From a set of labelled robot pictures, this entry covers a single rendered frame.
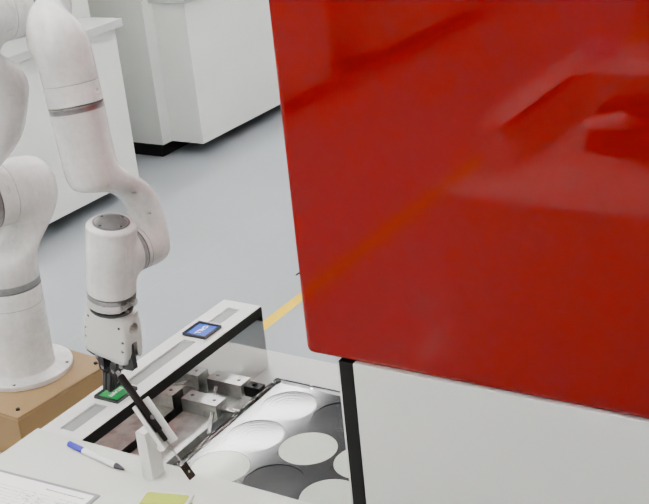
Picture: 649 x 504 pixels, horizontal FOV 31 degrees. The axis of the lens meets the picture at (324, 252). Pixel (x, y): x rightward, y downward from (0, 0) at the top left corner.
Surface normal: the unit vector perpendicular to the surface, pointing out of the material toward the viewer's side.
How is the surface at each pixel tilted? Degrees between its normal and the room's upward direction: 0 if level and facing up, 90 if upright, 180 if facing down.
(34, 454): 0
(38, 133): 90
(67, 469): 0
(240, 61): 90
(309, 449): 0
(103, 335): 91
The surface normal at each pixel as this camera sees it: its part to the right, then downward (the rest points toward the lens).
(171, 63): -0.51, 0.38
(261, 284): -0.10, -0.92
